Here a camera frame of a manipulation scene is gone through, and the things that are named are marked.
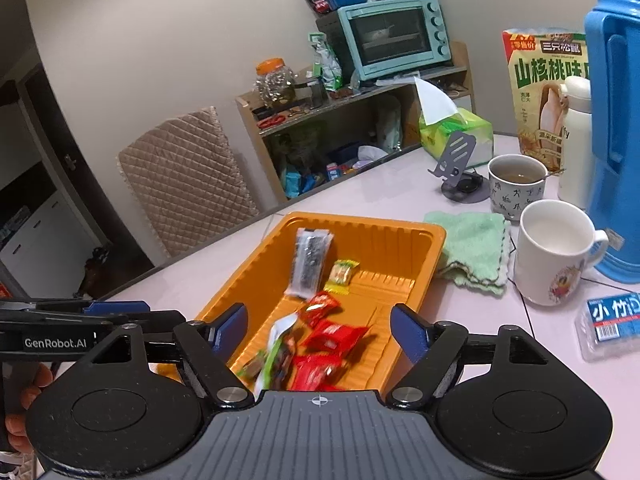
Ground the red twisted candy packet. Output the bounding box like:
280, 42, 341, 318
299, 292, 342, 329

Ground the orange lid glass jar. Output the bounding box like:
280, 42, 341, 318
253, 58, 297, 111

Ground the clear toothpick box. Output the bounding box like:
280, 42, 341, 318
574, 292, 640, 363

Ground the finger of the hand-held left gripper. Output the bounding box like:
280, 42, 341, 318
0, 299, 151, 317
107, 309, 187, 332

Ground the white green snack packet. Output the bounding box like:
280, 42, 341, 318
252, 312, 301, 402

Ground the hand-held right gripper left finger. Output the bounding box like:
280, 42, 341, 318
87, 303, 254, 410

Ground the white cartoon mug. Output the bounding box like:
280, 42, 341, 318
514, 199, 610, 307

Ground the teal toaster oven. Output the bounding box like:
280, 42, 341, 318
315, 0, 453, 81

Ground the green cloth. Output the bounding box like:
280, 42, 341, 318
423, 210, 512, 296

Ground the white cabinet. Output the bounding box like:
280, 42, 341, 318
0, 189, 102, 287

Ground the yellow candy packet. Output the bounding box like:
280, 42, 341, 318
323, 258, 361, 295

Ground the large yellow snack bag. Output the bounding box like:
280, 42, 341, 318
502, 28, 591, 174

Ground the green tissue pack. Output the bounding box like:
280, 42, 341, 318
413, 76, 495, 169

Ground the patterned ceramic cup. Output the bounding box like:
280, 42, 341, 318
487, 153, 549, 222

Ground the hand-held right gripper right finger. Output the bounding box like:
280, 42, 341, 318
387, 303, 559, 411

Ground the wooden shelf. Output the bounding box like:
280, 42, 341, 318
235, 41, 474, 206

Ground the red snack packet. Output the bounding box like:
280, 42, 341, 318
289, 354, 347, 392
302, 318, 371, 359

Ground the blue thermos jug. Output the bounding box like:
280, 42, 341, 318
583, 0, 640, 284

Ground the white bottle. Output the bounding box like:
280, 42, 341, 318
557, 75, 594, 211

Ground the beige quilted chair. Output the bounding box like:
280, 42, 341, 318
117, 105, 261, 259

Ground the grey phone stand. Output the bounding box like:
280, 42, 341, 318
427, 130, 491, 205

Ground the green white snack bag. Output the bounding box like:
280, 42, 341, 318
307, 31, 344, 92

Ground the person's left hand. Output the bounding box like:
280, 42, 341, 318
5, 362, 54, 455

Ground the small green snack packet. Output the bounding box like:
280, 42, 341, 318
234, 349, 269, 382

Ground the grey black snack packet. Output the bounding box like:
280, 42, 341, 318
284, 227, 335, 301

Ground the orange plastic tray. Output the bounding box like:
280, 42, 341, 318
192, 211, 447, 397

